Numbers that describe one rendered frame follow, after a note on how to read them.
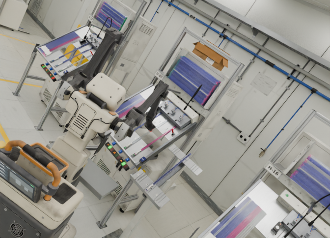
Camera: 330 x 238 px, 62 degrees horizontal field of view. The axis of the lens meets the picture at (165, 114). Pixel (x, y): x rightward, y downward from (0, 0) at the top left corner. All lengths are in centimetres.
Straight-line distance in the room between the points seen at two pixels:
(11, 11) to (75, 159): 495
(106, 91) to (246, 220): 139
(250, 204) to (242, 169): 173
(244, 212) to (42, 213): 142
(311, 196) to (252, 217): 45
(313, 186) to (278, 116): 173
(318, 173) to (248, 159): 180
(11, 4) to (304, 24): 516
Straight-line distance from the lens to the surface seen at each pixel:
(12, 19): 652
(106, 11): 371
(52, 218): 154
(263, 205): 235
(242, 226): 224
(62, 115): 373
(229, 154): 406
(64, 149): 184
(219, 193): 418
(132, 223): 258
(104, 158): 311
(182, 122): 257
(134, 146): 250
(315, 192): 232
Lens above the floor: 185
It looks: 16 degrees down
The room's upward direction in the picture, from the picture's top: 33 degrees clockwise
